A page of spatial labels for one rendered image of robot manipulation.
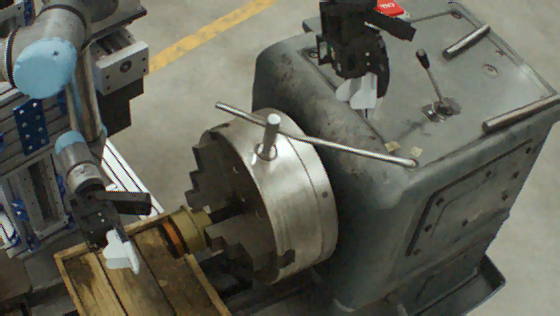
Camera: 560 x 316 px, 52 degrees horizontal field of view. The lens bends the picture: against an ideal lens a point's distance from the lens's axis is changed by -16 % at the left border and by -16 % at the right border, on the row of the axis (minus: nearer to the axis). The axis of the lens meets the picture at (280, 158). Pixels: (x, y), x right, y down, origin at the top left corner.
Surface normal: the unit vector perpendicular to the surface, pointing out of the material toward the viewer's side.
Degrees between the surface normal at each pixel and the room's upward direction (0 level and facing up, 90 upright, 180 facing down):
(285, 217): 50
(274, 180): 25
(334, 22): 71
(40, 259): 0
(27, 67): 89
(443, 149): 0
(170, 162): 0
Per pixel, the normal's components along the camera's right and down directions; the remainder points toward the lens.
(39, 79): 0.16, 0.74
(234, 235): 0.00, -0.76
